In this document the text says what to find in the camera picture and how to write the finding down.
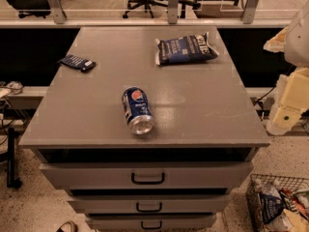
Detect black metal stand leg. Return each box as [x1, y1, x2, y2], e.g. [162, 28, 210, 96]
[7, 128, 22, 189]

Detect wire basket of snacks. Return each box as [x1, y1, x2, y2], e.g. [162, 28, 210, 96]
[246, 174, 309, 232]

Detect grey drawer cabinet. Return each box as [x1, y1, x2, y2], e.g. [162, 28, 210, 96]
[20, 26, 268, 232]

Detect blue rxbar blueberry bar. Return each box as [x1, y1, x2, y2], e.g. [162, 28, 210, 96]
[58, 54, 97, 73]

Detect blue pepsi can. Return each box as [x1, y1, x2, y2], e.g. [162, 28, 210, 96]
[122, 87, 155, 135]

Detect blue kettle chips bag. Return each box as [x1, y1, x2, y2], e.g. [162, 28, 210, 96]
[155, 32, 219, 66]

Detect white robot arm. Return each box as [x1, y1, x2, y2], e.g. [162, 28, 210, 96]
[264, 1, 309, 135]

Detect blue snack bag in basket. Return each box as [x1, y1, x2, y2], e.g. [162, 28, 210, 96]
[260, 194, 284, 224]

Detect black office chair centre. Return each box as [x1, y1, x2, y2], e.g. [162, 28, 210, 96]
[123, 0, 201, 18]

